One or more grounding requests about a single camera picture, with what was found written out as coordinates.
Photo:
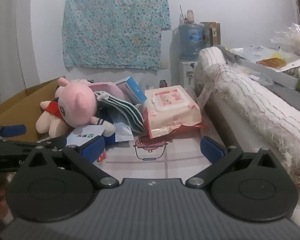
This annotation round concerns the clear plastic bag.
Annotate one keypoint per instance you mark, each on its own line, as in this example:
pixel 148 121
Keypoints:
pixel 297 40

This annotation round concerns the brown cardboard box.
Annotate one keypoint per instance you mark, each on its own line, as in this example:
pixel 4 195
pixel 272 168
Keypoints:
pixel 15 105

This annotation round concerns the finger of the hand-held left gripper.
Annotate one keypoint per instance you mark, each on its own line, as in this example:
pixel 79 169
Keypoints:
pixel 55 142
pixel 13 130

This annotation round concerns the blue floral wall cloth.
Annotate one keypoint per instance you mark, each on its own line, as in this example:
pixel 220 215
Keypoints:
pixel 110 25

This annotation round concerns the pink plush doll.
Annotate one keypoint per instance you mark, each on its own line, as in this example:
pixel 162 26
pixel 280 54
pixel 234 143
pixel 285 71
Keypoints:
pixel 75 102

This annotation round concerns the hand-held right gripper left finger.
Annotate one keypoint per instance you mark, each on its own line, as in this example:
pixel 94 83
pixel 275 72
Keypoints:
pixel 92 147

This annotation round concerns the white tray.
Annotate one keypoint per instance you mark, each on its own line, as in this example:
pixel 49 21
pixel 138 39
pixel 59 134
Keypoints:
pixel 272 77

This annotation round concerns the printed tablecloth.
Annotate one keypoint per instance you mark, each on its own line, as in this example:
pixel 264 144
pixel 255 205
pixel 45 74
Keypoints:
pixel 152 158

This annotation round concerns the rolled white fringed towel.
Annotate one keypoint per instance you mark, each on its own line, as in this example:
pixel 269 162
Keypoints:
pixel 260 105

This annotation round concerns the pink cloth pouch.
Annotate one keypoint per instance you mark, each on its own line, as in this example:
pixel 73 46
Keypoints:
pixel 107 88

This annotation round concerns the pink wet wipes pack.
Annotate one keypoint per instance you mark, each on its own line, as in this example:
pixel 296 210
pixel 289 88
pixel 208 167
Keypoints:
pixel 170 100

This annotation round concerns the small white bottle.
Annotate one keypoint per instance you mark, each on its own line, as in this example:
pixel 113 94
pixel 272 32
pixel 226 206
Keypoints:
pixel 190 16

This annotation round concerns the blue and white box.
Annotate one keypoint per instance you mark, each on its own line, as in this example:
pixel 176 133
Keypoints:
pixel 133 86

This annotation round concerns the blue face mask stack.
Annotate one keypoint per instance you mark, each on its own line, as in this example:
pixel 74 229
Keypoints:
pixel 126 112

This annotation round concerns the blue water jug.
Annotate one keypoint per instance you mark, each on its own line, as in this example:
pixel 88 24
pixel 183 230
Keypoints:
pixel 190 42

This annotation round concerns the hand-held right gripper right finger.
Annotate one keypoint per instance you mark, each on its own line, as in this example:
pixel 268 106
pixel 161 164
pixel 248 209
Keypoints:
pixel 211 150

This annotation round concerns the white curtain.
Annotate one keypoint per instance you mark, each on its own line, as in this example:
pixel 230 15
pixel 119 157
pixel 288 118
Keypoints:
pixel 7 42

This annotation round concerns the patterned cardboard box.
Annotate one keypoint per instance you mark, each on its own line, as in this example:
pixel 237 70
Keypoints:
pixel 213 35

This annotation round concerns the white packet with green logo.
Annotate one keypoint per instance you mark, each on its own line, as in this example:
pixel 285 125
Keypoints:
pixel 82 135

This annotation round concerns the orange food piece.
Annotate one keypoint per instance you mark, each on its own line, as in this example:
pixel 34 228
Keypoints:
pixel 271 62

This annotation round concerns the white wall socket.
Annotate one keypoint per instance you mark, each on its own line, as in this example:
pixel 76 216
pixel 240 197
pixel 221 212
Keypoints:
pixel 164 64

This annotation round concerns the white water dispenser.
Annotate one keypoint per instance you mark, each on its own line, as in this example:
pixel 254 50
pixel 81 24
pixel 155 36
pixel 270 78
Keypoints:
pixel 186 72

